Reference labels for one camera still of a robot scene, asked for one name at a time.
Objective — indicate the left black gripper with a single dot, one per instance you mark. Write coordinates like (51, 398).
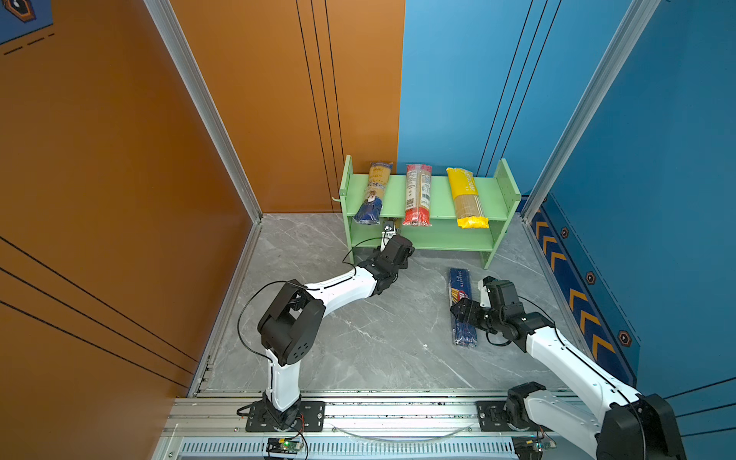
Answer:
(376, 254)

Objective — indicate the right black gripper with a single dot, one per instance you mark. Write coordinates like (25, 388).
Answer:
(471, 311)

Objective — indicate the blue Barilla spaghetti box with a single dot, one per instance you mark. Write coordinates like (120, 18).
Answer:
(459, 285)

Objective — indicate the blue yellow spaghetti bag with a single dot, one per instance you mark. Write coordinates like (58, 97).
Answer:
(370, 210)

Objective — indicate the red white spaghetti bag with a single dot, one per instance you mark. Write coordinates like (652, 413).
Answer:
(418, 195)

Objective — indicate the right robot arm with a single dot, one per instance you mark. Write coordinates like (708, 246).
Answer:
(616, 421)

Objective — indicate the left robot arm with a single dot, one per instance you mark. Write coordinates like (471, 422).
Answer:
(290, 325)

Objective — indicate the green wooden two-tier shelf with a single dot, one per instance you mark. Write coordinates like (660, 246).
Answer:
(499, 196)

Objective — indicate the right green circuit board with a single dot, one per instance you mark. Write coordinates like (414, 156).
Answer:
(532, 448)

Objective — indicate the green circuit board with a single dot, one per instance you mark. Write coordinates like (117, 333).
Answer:
(286, 448)
(532, 448)

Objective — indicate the left green circuit board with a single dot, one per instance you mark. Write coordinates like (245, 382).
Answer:
(286, 448)

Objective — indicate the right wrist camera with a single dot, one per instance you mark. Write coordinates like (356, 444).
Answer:
(484, 298)

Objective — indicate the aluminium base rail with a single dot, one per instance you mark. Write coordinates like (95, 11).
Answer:
(358, 425)

